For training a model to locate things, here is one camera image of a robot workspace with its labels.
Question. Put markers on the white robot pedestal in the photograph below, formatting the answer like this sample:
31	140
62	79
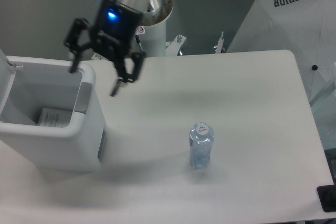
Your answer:
153	37

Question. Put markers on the white plastic wrapper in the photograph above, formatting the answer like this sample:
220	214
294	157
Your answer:
54	118

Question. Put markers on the white trash can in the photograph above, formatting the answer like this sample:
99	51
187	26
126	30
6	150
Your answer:
30	84

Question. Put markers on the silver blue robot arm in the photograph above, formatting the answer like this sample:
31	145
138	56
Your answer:
140	5

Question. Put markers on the white umbrella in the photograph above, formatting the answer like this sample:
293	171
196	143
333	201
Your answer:
304	27

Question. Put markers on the metal clamp bracket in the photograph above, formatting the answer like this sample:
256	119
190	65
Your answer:
220	48

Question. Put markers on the clear plastic water bottle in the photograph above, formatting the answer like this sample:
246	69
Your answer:
201	138

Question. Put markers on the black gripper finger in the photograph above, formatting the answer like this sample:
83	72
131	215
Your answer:
123	76
71	42

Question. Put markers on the black device at edge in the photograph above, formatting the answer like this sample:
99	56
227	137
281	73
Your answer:
327	197

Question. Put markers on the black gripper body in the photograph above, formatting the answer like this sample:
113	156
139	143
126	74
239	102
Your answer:
114	29

